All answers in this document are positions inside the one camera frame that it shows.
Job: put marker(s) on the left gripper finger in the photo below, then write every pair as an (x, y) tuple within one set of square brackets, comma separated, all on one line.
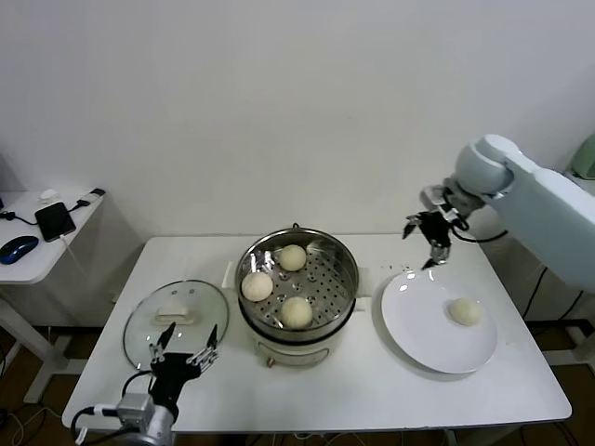
[(166, 337), (213, 339)]

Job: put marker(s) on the white steamed baozi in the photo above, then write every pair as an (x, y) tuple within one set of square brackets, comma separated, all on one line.
[(292, 258), (297, 312), (465, 312), (256, 286)]

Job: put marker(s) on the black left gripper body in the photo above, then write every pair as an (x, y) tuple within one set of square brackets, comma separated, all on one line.
[(174, 369)]

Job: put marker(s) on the steel steamer basket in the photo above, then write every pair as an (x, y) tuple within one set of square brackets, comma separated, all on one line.
[(321, 288)]

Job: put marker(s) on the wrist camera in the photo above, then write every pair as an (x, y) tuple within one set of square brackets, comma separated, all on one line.
[(431, 195), (135, 406)]

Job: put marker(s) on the blue computer mouse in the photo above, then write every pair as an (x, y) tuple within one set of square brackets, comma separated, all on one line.
[(18, 248)]

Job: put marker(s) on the small white object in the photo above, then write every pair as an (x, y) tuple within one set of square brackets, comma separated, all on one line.
[(48, 196)]

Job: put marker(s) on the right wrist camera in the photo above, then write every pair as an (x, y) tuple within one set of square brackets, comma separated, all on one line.
[(431, 195)]

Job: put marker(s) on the black smartphone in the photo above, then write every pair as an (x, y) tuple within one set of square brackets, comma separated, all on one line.
[(56, 222)]

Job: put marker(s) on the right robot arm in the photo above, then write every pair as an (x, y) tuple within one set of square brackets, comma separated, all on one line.
[(548, 200)]

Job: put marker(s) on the white round plate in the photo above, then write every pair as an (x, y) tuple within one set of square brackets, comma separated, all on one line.
[(418, 325)]

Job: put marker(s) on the white electric cooker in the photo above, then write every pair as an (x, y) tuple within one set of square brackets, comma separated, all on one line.
[(293, 350)]

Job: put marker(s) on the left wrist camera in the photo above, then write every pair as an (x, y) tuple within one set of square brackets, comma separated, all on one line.
[(135, 406)]

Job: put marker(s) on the white side table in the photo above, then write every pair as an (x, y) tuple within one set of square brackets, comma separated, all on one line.
[(28, 274)]

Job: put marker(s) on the mint green appliance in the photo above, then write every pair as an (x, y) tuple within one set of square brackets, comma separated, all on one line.
[(586, 158)]

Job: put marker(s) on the black usb adapter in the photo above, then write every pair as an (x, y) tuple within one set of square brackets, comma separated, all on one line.
[(97, 192)]

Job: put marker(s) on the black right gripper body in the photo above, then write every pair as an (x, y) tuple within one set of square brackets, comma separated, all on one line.
[(437, 227)]

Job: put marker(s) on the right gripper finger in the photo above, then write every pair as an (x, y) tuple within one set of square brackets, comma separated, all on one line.
[(412, 225), (439, 254)]

